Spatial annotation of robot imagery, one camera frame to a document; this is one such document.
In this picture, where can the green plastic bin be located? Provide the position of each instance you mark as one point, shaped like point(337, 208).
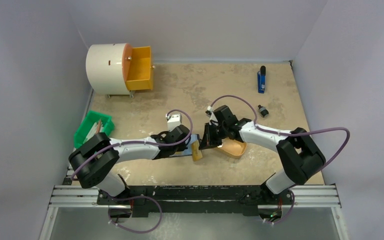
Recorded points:
point(89, 127)

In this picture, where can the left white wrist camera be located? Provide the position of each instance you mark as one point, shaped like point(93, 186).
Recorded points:
point(173, 121)

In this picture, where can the blue black utility tool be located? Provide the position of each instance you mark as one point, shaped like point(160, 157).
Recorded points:
point(261, 80)

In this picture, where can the tan oval plastic tray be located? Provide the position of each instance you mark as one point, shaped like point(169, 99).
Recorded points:
point(232, 148)

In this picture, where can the white cylindrical drawer cabinet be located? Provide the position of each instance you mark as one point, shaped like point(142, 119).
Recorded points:
point(107, 67)

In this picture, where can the sticks in green bin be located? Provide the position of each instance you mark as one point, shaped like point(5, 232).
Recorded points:
point(96, 128)

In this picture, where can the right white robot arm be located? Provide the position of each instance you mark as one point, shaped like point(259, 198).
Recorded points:
point(299, 155)

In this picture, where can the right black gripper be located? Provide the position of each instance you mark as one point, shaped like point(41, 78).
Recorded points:
point(210, 135)

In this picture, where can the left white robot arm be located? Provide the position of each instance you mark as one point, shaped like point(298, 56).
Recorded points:
point(93, 162)

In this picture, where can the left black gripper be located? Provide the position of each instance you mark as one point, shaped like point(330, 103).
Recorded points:
point(182, 147)

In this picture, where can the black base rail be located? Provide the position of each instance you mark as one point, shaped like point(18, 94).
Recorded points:
point(248, 200)

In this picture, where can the blue leather card holder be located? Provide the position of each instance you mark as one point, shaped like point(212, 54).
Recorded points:
point(188, 150)

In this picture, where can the orange plastic drawer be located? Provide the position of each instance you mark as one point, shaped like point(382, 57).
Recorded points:
point(141, 70)

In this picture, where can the small black grey knob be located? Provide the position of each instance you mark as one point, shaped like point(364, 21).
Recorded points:
point(263, 111)

